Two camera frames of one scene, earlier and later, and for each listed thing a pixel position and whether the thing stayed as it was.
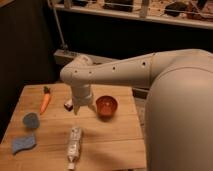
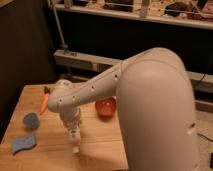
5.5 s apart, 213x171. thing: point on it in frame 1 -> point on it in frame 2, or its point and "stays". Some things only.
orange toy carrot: [46, 100] stays
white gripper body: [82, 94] -> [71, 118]
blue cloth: [22, 143] stays
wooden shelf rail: [177, 19] stays
